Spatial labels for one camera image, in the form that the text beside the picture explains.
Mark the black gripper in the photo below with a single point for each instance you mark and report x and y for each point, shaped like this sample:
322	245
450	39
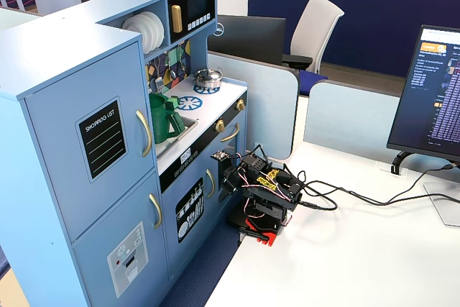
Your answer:
230	182

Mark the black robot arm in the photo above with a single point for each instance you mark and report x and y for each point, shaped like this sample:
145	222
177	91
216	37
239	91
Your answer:
273	184

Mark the red robot base clamp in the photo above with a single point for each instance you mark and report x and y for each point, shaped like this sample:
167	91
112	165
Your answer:
267	237

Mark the steel pot lid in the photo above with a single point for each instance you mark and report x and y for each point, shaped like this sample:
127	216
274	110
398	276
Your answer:
207	75

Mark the gold stove knob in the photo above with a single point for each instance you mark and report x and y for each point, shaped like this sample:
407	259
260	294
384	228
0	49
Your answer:
220	125
240	105

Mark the grey toy sink basin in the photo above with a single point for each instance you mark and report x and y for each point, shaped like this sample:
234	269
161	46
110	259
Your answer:
187	128

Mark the grey desk divider panel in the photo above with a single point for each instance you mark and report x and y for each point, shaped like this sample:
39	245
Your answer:
352	116
269	105

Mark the green plastic pitcher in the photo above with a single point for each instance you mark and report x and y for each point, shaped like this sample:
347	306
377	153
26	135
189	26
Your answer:
160	120

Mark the steel toy pot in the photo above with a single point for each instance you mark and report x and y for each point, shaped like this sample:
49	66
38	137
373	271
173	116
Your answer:
208	82

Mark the steel slotted toy spatula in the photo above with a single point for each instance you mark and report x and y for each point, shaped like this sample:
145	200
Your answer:
159	86

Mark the steel toy ladle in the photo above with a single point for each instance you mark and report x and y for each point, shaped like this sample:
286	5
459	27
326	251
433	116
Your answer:
173	74

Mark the steel toy spoon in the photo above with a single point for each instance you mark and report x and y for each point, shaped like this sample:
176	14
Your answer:
182	67

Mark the blue upholstered seat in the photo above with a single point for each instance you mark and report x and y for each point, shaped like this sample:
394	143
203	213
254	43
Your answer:
311	82

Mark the black dell monitor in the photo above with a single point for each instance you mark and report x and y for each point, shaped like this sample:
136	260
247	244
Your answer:
248	39

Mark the black toy microwave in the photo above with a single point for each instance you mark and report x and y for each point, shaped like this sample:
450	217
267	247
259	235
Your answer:
192	23

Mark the white toy plate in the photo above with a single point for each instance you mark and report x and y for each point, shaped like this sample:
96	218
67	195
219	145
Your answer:
133	28
161	30
150	34

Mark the white office chair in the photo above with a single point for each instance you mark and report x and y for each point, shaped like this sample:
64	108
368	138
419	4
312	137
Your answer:
316	26

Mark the blue wooden toy kitchen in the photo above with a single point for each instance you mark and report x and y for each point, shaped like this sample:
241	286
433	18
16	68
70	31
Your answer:
72	69

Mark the silver monitor stand base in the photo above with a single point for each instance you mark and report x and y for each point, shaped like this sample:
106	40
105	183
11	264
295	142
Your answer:
445	206

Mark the lit computer monitor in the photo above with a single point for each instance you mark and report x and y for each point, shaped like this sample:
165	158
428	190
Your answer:
431	98

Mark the small camera circuit board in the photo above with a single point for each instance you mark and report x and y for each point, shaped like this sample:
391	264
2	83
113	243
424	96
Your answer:
219	156

